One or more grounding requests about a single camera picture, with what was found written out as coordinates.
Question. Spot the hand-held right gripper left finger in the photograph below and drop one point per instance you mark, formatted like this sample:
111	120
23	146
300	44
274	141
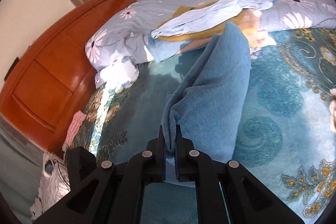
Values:
157	158

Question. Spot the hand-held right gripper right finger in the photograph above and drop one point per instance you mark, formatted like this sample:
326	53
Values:
182	161

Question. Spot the blue knit sweater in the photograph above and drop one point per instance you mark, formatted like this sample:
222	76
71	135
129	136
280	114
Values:
215	98

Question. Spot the small grey charger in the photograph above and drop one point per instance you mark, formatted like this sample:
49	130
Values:
48	167

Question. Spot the pink checked cloth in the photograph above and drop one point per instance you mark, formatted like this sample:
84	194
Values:
76	127

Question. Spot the white lace cloth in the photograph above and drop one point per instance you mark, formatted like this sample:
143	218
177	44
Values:
50	192

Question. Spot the wooden headboard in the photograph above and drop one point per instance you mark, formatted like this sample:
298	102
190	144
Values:
52	69

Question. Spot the blue pants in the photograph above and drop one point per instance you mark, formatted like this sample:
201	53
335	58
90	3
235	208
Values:
168	49

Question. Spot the yellow knitted sweater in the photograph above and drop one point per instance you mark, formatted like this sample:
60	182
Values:
189	37

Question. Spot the light blue shirt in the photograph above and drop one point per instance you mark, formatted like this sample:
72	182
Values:
199	16

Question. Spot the light blue floral quilt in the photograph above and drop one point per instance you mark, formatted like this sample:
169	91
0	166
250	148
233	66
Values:
302	8

